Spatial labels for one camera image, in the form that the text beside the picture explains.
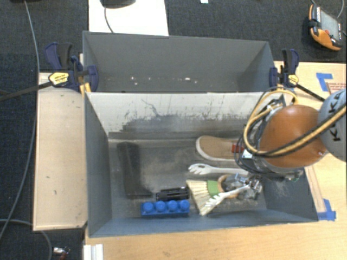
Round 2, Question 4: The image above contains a pale bristle brush, green band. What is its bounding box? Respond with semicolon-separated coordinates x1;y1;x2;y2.
185;179;226;217

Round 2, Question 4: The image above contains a grey metal bin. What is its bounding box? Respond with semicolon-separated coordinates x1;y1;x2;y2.
82;30;319;238

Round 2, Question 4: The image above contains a dark green flat block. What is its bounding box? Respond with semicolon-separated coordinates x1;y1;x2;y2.
116;141;153;199

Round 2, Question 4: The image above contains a pale wood ring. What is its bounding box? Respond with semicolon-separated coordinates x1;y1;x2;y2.
217;174;245;200

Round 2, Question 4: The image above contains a pale wood flat board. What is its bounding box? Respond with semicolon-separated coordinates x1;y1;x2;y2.
32;71;89;231

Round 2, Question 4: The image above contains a tan shoe with white sole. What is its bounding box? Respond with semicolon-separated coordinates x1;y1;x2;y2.
195;135;245;163

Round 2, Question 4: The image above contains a blue four-stud toy brick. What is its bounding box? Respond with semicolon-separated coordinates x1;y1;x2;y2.
140;199;191;218

